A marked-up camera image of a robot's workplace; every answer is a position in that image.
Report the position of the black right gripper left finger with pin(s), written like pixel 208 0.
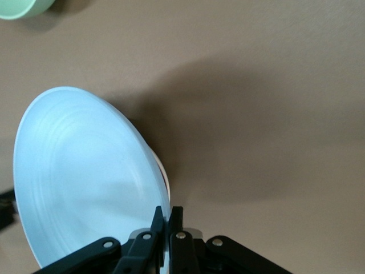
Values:
pixel 139 251

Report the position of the light blue plate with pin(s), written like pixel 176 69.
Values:
pixel 85 171

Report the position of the green bowl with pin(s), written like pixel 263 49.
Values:
pixel 20 7

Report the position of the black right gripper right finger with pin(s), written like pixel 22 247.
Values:
pixel 182 251

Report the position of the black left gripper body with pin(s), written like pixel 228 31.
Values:
pixel 5 208

